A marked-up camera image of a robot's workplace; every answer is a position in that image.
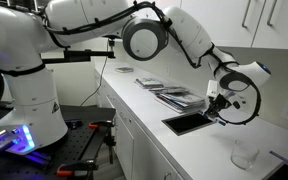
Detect white lower cabinets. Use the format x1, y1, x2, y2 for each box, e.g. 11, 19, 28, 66
95, 73, 183, 180

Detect orange-handled bar clamp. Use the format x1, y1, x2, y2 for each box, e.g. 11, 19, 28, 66
56, 159, 98, 176
88, 120, 114, 129

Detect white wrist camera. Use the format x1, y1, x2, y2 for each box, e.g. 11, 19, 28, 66
206, 80, 218, 98

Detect black hanging cable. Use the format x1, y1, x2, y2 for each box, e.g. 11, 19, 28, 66
80, 41, 110, 107

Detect white upper cabinets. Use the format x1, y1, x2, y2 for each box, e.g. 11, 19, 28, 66
150, 0, 288, 51

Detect black perforated robot table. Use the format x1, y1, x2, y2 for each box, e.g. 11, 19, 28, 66
0, 106, 116, 180

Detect orange-handled bar clamp front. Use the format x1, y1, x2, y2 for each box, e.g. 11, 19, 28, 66
56, 159, 98, 176

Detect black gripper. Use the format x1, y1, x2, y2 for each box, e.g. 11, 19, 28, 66
202, 94, 241, 121

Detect orange-handled bar clamp rear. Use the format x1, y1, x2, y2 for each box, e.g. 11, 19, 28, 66
88, 120, 114, 129

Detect teal marker pen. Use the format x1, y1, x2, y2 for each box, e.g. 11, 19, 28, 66
217, 120, 226, 126

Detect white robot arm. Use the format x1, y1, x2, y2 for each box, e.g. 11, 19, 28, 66
0, 0, 271, 155

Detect small booklet stack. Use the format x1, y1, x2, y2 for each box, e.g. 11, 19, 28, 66
135, 78, 163, 89

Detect white cabinets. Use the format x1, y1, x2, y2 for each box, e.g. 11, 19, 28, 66
95, 73, 183, 180
150, 0, 288, 51

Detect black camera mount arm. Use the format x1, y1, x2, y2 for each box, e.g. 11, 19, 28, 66
42, 49, 115, 64

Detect clear glass cup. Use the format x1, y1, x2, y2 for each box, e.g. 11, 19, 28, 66
230, 140, 259, 170

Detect stack of magazines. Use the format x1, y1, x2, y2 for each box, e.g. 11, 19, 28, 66
155, 93, 205, 113

